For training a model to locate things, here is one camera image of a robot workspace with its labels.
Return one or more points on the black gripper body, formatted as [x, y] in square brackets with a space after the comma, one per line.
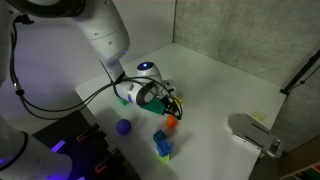
[170, 103]

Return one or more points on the orange toy object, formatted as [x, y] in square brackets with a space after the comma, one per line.
[171, 121]

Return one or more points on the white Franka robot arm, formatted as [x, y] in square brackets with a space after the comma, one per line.
[106, 36]

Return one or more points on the dark blue toy block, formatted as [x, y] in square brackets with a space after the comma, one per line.
[160, 135]

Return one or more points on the bright blue toy block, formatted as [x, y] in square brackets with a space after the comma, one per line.
[164, 148]

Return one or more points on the lime green toy block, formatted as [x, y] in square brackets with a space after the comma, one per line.
[164, 158]

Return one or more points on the green toy cube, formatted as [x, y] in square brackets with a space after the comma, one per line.
[122, 102]

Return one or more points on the purple bumpy ball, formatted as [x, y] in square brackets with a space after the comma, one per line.
[123, 126]

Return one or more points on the yellow sticky note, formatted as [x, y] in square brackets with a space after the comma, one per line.
[258, 115]

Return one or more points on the orange spring clamp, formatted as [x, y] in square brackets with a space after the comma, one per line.
[81, 137]
[100, 166]

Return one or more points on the black equipment box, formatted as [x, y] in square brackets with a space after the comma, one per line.
[73, 153]

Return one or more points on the black stand pole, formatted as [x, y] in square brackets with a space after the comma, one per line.
[300, 75]

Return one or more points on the wooden toy storage shelf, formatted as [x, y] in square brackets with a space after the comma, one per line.
[300, 163]

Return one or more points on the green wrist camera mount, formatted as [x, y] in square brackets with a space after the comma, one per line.
[153, 106]

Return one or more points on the silver metal bracket plate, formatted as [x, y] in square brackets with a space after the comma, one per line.
[253, 133]

